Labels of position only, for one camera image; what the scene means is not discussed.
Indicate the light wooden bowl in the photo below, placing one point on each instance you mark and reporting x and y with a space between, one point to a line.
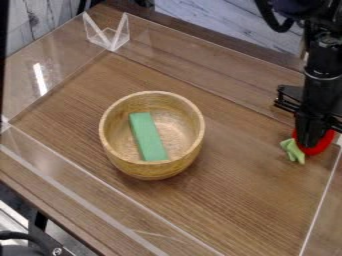
181 126

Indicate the green rectangular block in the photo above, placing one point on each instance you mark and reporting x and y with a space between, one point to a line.
148 137

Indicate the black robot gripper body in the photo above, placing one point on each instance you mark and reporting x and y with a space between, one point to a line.
319 97

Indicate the black metal table leg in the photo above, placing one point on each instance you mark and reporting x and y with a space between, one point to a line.
54 248

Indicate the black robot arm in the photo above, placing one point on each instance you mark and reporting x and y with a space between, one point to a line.
321 19

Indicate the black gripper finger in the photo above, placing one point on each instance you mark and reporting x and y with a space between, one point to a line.
312 129

